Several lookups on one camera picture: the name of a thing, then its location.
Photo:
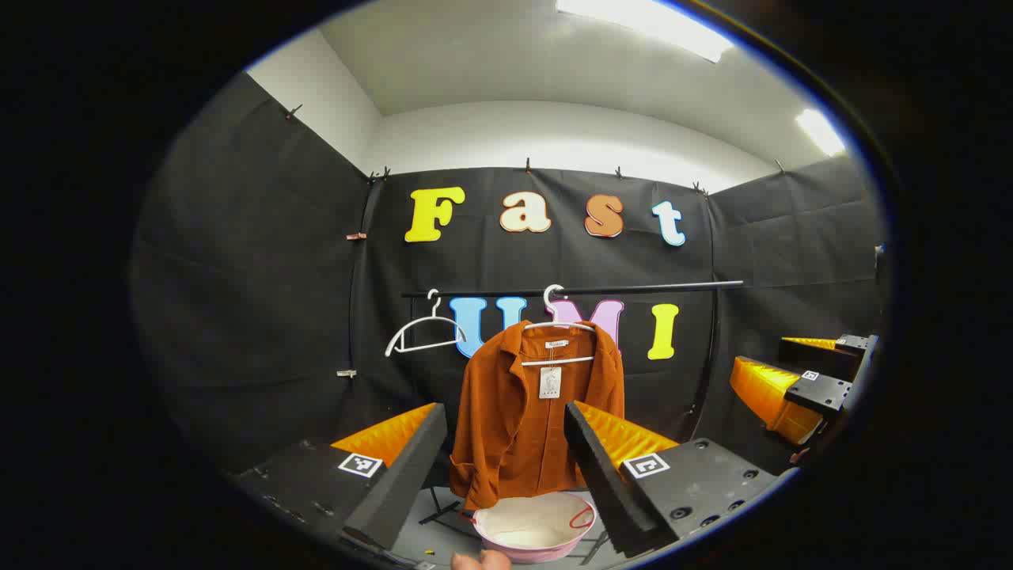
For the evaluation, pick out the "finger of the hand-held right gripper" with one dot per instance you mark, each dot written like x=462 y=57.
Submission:
x=823 y=356
x=819 y=392

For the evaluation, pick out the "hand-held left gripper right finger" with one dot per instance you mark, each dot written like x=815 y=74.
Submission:
x=609 y=483

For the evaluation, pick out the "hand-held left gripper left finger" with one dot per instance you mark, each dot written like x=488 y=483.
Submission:
x=396 y=491

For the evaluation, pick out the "pink laundry hamper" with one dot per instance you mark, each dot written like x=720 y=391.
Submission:
x=530 y=522

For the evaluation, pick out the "rust orange shirt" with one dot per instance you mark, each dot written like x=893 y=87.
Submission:
x=506 y=412

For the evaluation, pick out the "white clothes hanger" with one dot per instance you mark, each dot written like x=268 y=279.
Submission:
x=434 y=309
x=570 y=360

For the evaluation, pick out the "black clothes rack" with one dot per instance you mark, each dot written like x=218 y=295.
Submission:
x=649 y=287

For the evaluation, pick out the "black backdrop cloth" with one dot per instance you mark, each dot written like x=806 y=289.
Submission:
x=261 y=317

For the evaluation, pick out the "small ceiling light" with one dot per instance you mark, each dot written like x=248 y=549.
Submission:
x=821 y=131

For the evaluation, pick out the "row of black backdrop clips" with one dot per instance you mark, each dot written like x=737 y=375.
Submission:
x=528 y=165

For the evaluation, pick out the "long ceiling light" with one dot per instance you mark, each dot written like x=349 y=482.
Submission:
x=649 y=20

